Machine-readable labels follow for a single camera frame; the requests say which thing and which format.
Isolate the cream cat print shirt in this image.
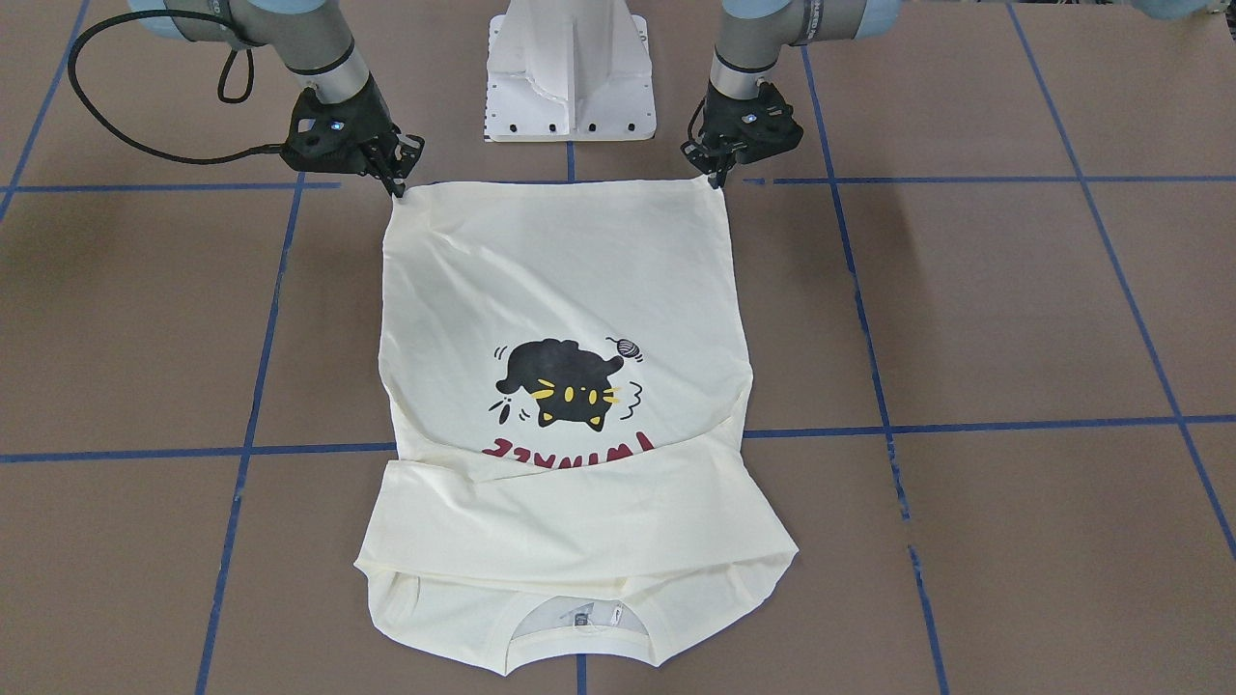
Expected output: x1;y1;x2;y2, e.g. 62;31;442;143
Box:
355;177;798;676

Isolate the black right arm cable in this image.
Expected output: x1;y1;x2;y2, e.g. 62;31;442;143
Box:
67;7;290;166

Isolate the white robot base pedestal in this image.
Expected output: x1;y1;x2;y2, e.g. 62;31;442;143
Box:
483;1;658;143

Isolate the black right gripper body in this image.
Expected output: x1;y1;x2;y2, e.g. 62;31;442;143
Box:
281;78;425;184

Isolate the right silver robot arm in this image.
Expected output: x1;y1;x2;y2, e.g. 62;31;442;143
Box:
129;1;424;198

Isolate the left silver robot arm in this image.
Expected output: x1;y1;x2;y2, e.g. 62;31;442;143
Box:
681;1;902;189

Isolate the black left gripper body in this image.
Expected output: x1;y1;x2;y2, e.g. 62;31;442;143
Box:
681;82;803;176

